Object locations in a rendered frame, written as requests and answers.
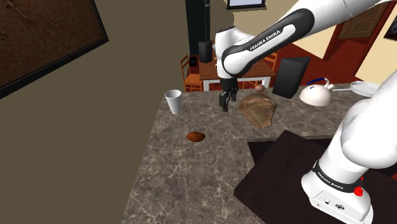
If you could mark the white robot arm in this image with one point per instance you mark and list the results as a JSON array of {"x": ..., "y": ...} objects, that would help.
[{"x": 356, "y": 145}]

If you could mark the large brown wall picture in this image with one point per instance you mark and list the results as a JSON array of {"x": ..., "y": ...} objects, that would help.
[{"x": 40, "y": 34}]

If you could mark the small brown bowl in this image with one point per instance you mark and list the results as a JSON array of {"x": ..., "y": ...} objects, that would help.
[{"x": 196, "y": 136}]

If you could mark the black framed window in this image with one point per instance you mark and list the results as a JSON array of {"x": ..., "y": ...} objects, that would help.
[{"x": 246, "y": 3}]

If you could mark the brown egg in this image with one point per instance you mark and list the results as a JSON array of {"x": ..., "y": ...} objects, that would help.
[{"x": 259, "y": 88}]

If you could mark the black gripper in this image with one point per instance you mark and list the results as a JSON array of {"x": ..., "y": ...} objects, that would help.
[{"x": 229, "y": 84}]

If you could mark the white frying pan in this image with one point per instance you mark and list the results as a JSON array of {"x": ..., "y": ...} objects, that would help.
[{"x": 364, "y": 88}]

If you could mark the wooden dining table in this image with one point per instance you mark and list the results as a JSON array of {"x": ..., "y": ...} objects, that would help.
[{"x": 207, "y": 73}]

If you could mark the red brown door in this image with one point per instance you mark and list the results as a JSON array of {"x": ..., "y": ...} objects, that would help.
[{"x": 359, "y": 28}]

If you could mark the brown bread loaf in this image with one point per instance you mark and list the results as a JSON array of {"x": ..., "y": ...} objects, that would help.
[{"x": 259, "y": 110}]

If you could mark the black box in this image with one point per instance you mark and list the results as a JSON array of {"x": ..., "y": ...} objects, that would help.
[{"x": 290, "y": 77}]

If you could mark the white cup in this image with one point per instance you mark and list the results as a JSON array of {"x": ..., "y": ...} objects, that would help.
[{"x": 174, "y": 100}]

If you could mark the orange wooden chair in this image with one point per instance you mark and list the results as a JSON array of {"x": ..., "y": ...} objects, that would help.
[
  {"x": 190, "y": 81},
  {"x": 272, "y": 59}
]

